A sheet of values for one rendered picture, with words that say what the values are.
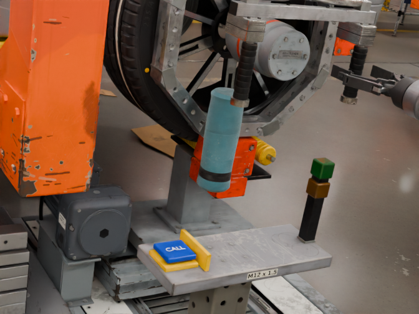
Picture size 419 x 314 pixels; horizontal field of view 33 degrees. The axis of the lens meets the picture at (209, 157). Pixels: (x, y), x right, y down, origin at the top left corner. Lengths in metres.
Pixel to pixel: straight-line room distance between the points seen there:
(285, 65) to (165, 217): 0.69
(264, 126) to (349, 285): 0.79
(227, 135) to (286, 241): 0.30
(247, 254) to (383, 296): 1.00
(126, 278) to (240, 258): 0.50
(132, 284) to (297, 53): 0.79
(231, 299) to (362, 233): 1.40
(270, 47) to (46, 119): 0.57
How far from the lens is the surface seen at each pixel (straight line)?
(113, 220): 1.88
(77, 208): 1.84
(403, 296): 2.58
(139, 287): 2.05
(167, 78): 1.77
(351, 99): 1.84
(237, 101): 1.62
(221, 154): 1.78
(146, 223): 2.17
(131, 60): 1.81
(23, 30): 1.51
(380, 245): 2.89
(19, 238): 1.72
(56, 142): 1.55
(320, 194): 1.67
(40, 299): 1.95
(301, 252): 1.68
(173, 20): 1.73
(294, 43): 1.77
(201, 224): 2.19
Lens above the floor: 1.21
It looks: 21 degrees down
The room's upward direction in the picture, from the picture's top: 10 degrees clockwise
